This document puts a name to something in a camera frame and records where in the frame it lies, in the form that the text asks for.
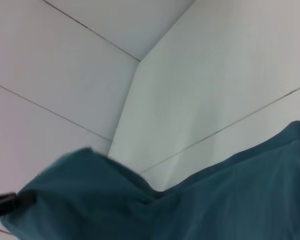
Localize teal blue shirt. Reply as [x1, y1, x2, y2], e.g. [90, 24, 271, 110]
[0, 120, 300, 240]

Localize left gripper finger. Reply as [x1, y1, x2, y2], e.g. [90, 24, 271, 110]
[16, 190, 38, 208]

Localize left gripper black olive body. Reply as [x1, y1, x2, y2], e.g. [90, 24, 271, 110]
[0, 191, 19, 224]

